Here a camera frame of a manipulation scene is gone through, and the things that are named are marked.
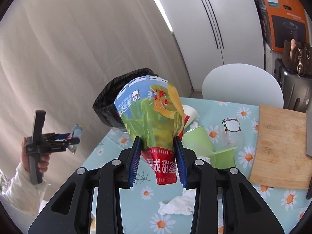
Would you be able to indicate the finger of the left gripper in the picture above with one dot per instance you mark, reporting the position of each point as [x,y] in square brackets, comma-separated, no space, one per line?
[66,135]
[66,141]

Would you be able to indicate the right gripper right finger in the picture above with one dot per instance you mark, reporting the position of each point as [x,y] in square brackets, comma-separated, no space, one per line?
[244,210]

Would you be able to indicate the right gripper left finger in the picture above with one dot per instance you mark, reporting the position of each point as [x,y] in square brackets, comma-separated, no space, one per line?
[69,210]

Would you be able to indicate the dark blue snack wrapper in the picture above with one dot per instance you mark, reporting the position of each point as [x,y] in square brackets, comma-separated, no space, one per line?
[76,132]

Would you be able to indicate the white tissue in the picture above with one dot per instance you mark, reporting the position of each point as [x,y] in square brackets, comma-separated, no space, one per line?
[180,205]

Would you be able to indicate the clear plastic cup with print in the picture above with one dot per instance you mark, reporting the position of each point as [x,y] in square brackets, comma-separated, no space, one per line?
[231,133]

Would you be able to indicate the green red snack bag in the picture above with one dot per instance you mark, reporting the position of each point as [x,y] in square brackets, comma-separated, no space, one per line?
[150,108]

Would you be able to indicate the green foam cup sleeve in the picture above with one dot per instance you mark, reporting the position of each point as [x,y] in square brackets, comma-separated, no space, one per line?
[197,139]

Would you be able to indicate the green foam sheet piece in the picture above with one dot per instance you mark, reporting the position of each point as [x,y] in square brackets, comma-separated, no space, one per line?
[220,159]

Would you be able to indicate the white sleeve forearm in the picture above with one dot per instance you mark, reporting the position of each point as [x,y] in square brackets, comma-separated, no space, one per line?
[23,195]

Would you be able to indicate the person's left hand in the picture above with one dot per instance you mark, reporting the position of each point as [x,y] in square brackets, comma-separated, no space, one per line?
[43,165]

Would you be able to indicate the bamboo cutting board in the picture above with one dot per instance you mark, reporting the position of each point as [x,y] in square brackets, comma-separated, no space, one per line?
[280,160]

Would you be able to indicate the floral blue tablecloth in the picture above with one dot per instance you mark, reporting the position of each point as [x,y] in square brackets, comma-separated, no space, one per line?
[140,204]

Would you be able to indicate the white paper cup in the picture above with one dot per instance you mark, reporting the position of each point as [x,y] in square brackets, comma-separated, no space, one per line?
[190,115]

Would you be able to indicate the white round chair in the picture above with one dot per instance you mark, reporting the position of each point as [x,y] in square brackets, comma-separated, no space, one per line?
[242,84]

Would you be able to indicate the dark grey suitcase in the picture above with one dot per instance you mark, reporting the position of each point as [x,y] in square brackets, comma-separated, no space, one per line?
[296,89]

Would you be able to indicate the brown leather handbag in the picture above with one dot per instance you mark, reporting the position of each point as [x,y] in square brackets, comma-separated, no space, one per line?
[297,57]

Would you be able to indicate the white refrigerator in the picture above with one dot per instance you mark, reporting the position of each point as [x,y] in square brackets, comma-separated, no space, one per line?
[212,33]

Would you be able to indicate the orange Philips appliance box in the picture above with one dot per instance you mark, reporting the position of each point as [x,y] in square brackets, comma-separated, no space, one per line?
[282,20]

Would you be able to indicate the steel cleaver black handle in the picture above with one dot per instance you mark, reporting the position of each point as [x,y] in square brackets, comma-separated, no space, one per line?
[308,145]

